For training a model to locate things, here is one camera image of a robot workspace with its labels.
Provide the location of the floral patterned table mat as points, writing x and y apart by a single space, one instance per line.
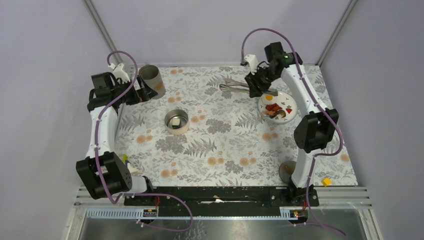
227 143

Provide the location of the toy fried egg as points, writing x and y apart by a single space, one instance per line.
268 99

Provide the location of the red toy bacon pieces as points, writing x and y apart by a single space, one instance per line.
273 107

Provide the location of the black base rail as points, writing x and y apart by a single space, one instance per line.
214 201

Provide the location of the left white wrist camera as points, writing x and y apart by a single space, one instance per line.
119 73

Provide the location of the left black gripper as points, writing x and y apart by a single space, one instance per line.
143 94

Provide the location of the small yellow block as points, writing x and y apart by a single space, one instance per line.
326 182

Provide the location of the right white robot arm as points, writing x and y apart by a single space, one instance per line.
284 90

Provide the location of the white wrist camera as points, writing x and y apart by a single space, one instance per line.
251 61
119 73

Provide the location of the white patterned plate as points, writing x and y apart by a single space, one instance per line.
284 100

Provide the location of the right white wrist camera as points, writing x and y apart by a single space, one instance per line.
251 61

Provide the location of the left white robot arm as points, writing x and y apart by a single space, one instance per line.
102 171

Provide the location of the green yellow object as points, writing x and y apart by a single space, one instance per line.
129 165

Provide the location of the round steel lunch bowl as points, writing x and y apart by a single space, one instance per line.
177 121

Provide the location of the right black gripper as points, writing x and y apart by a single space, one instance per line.
254 86

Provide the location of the grey lid with wooden knob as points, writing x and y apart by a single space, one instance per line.
286 169

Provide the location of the grey cylindrical lunch container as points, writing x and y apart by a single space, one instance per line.
152 77

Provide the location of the metal food tongs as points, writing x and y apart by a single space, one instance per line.
230 85

